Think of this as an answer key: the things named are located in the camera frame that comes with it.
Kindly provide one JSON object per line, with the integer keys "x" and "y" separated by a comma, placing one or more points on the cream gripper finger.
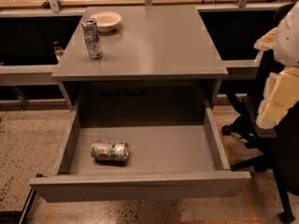
{"x": 281, "y": 92}
{"x": 266, "y": 42}

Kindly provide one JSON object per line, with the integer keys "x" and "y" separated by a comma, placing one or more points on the green white 7up can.
{"x": 107, "y": 150}

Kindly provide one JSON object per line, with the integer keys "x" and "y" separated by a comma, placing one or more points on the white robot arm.
{"x": 286, "y": 43}

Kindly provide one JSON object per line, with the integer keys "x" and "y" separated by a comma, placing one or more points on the grey cabinet counter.
{"x": 151, "y": 43}

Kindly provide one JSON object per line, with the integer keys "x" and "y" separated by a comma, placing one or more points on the grey open drawer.
{"x": 175, "y": 150}

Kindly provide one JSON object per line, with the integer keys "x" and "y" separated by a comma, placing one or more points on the tall silver blue can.
{"x": 92, "y": 38}

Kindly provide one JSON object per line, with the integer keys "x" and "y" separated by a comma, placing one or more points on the black office chair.
{"x": 279, "y": 145}

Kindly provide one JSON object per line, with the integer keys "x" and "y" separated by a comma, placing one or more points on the white bowl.
{"x": 106, "y": 21}

